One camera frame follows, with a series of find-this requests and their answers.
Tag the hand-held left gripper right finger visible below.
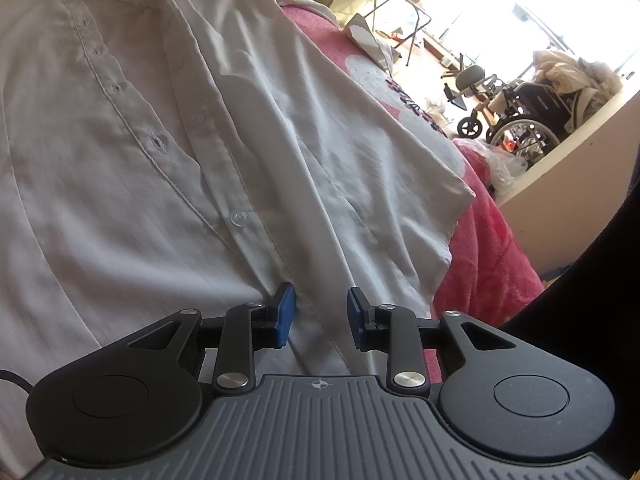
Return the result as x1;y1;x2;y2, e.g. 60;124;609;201
347;286;516;397

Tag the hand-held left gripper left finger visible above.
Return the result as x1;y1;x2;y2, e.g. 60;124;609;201
127;282;296;396

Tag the white button shirt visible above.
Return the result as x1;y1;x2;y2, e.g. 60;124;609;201
0;0;476;461

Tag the pink floral blanket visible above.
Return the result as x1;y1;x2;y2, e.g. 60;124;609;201
0;0;546;376

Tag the clear plastic bag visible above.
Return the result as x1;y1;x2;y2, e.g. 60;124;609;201
467;139;530;187

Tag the person's black clothing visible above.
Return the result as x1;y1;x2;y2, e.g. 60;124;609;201
500;170;640;480

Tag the walker chair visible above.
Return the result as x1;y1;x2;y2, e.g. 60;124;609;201
441;64;505;139

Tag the grey folded paper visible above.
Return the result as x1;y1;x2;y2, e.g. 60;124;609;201
344;14;397;70

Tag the wheelchair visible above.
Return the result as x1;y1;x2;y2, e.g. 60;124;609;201
487;79;576;161

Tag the folding table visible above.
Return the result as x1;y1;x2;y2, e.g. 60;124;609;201
369;0;433;68

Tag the heap of pale cloth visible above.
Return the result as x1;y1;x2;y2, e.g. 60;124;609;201
532;49;625;131

